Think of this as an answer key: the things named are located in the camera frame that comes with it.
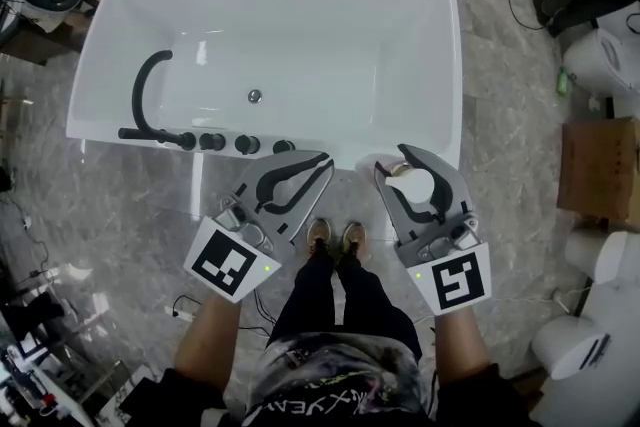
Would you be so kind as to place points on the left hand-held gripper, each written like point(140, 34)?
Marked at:
point(225, 262)

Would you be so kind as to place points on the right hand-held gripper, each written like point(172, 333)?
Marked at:
point(457, 282)

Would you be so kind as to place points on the white round object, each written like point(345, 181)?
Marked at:
point(417, 185)

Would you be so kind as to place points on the white bathtub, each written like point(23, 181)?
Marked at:
point(300, 40)

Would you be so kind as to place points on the person's left forearm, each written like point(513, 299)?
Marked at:
point(205, 340)

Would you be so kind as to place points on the person's right forearm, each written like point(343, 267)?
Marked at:
point(460, 345)

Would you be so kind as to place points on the black faucet knob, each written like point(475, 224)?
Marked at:
point(247, 144)
point(283, 146)
point(212, 141)

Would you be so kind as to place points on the person's left shoe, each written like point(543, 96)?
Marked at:
point(318, 235)

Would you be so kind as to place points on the person's shoe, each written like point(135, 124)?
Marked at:
point(353, 237)
point(318, 235)

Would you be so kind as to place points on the person's right shoe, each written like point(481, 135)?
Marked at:
point(353, 237)

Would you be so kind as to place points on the person's left leg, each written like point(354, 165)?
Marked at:
point(310, 295)

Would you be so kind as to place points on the person's leg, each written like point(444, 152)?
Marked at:
point(375, 305)
point(310, 295)

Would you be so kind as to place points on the person's right leg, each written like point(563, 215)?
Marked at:
point(375, 305)

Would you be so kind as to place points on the black hand shower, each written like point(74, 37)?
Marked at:
point(132, 133)

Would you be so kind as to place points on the white power strip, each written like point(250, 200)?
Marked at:
point(180, 313)

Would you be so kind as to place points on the brown cardboard box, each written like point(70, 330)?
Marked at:
point(600, 165)

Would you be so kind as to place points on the white toilet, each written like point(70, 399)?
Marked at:
point(600, 255)
point(560, 350)

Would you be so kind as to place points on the black curved faucet spout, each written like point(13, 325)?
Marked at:
point(136, 95)

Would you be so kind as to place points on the green bottle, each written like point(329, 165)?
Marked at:
point(563, 82)

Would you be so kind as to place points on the person's black printed shirt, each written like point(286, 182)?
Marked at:
point(340, 375)

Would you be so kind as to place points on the white toilet open lid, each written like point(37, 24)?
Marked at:
point(605, 60)

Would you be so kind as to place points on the metal shelf rack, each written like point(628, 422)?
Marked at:
point(60, 375)

